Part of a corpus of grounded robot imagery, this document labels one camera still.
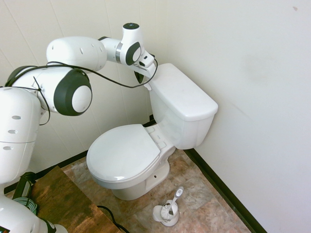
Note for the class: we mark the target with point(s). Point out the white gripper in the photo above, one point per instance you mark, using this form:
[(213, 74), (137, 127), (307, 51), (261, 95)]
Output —
[(148, 65)]

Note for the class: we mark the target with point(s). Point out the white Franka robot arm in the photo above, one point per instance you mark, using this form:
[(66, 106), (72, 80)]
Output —
[(73, 51)]

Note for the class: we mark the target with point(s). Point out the white toilet tank lid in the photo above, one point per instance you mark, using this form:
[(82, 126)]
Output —
[(179, 92)]

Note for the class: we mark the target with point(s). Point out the white porcelain toilet tank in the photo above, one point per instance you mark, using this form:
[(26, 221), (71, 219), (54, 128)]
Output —
[(189, 133)]

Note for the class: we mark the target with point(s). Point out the white toilet seat lid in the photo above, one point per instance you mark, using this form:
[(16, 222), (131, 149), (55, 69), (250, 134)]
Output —
[(124, 153)]

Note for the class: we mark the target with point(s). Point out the white porcelain toilet bowl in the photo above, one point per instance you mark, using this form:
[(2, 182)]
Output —
[(136, 190)]

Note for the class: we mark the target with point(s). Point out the white toilet brush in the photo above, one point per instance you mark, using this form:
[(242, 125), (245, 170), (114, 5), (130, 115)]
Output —
[(176, 197)]

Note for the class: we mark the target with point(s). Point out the white toilet brush holder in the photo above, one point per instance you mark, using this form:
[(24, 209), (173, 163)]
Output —
[(170, 221)]

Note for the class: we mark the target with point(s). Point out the black baseboard strip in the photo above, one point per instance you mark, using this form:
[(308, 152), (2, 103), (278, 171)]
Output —
[(65, 161), (226, 191)]

